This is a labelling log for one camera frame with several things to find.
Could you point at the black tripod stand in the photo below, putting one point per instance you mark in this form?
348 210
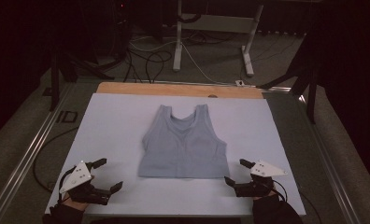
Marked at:
310 93
54 81

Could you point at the black square floor frame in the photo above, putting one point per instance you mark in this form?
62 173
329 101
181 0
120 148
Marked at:
68 116

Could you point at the person's left hand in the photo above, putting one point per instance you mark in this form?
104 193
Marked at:
74 204

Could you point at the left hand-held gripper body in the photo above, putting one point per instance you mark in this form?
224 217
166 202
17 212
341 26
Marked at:
77 179

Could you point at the light blue tank top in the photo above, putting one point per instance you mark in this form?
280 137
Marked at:
186 152

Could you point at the white metal desk frame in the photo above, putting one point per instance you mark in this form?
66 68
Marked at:
217 23

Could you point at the white table mat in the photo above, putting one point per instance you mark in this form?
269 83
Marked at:
111 124

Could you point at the person's right hand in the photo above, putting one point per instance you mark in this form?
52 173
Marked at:
265 197

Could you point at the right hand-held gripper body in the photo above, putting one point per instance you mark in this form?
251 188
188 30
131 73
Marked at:
264 169

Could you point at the aluminium rail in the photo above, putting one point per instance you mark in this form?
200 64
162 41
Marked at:
267 88
329 171
27 155

